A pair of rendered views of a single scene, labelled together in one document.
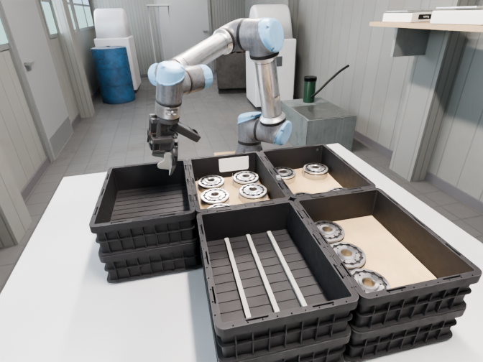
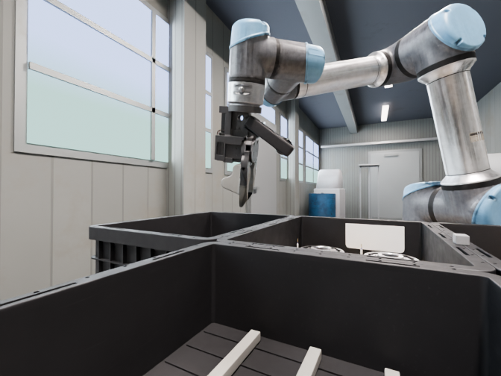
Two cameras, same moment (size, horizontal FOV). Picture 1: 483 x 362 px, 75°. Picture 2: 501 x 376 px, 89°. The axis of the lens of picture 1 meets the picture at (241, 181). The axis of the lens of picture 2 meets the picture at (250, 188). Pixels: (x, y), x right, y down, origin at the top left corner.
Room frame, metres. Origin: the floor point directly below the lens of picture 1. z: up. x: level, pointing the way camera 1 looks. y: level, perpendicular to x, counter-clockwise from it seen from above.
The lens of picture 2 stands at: (0.53, -0.13, 1.00)
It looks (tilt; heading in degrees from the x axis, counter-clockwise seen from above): 1 degrees up; 39
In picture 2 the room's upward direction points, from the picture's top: straight up
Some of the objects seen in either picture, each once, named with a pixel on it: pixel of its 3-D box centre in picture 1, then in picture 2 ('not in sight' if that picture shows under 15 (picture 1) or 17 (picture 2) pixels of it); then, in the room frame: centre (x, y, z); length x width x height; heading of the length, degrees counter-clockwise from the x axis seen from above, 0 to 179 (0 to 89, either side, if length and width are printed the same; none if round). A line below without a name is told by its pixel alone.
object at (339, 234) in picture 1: (326, 230); not in sight; (0.75, -0.25, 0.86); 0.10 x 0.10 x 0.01
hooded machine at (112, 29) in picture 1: (117, 52); (329, 199); (6.93, 2.47, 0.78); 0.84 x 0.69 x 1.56; 13
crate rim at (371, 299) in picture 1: (371, 233); not in sight; (0.66, -0.34, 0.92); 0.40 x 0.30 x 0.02; 12
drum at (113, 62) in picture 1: (113, 74); (321, 213); (6.06, 2.30, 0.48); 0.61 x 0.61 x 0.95
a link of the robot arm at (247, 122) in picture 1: (251, 126); (427, 204); (1.46, -0.05, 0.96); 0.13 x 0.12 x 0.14; 53
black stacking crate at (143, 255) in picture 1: (154, 227); not in sight; (0.93, 0.32, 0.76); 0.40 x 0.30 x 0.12; 12
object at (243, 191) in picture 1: (253, 190); not in sight; (1.01, -0.04, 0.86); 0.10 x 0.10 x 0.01
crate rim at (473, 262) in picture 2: (232, 179); (345, 235); (0.99, 0.03, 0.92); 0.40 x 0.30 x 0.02; 12
